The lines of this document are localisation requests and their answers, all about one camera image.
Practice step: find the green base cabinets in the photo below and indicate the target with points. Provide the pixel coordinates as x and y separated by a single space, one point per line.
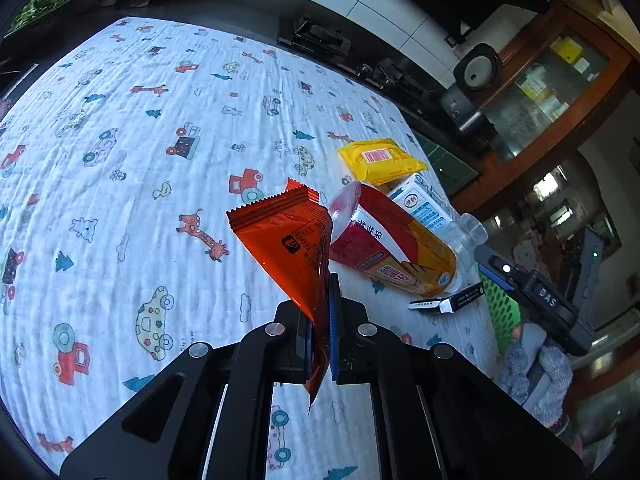
450 167

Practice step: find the bowl of green vegetables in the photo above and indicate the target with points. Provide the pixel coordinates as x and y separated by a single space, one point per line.
45 5

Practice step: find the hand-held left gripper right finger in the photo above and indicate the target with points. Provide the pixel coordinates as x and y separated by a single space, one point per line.
334 340

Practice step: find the green plastic basket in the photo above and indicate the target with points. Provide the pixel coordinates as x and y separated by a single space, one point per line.
502 315

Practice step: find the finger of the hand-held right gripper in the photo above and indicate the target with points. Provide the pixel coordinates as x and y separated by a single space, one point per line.
495 260

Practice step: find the clear plastic bottle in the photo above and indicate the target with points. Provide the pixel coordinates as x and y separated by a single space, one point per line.
465 237

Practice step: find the black rice cooker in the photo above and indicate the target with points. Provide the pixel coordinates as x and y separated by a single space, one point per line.
465 110

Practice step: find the small black box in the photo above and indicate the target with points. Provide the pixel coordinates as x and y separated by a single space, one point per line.
460 300

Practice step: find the wooden glass door cabinet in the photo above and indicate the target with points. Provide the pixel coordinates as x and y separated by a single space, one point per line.
530 160

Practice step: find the person's right hand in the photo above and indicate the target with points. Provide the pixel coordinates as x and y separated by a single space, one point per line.
555 380

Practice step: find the printed white tablecloth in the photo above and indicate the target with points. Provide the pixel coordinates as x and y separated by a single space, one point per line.
150 185

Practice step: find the red drink cup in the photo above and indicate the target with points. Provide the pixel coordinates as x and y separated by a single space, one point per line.
390 245

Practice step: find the yellow snack packet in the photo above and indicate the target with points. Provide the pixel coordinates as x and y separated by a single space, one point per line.
380 160

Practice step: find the white milk carton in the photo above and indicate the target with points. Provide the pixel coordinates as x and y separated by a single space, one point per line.
422 207

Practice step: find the black gas stove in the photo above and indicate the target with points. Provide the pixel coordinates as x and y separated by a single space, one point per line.
320 35

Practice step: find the orange snack wrapper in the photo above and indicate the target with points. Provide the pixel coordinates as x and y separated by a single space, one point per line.
285 240

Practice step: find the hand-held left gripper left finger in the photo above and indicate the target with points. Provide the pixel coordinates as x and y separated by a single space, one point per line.
305 350

